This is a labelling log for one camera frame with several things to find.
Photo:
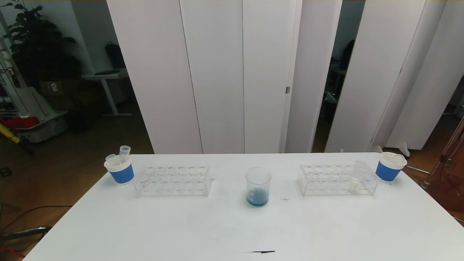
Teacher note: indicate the dark floor socket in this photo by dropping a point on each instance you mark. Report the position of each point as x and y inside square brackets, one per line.
[5, 171]

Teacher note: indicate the clear plastic beaker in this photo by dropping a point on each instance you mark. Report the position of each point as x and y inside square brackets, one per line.
[258, 188]

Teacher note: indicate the white office desk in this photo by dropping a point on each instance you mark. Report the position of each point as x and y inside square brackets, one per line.
[108, 75]

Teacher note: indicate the brown cardboard box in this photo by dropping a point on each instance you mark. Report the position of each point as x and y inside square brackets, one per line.
[58, 87]

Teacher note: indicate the black backpack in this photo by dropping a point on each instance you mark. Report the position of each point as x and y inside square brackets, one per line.
[115, 55]

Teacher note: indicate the test tube with cream pigment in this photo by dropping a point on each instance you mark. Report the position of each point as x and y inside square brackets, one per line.
[354, 185]

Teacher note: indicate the dark green potted plant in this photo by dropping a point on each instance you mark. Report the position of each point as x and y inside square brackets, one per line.
[36, 40]

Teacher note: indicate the blue and white cup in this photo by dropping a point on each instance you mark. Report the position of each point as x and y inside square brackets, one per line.
[387, 172]
[122, 174]

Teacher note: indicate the test tube with red pigment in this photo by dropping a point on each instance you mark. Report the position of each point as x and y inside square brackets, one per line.
[398, 157]
[110, 157]

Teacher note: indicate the white machine base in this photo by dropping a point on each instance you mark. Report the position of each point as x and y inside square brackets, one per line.
[43, 127]

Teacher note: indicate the test tube with blue pigment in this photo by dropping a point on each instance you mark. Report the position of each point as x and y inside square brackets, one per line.
[125, 150]

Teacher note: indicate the clear acrylic test tube rack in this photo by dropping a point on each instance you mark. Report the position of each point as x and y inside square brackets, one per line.
[326, 179]
[174, 179]

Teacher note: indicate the grey metal chair leg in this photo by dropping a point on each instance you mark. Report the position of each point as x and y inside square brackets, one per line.
[32, 230]

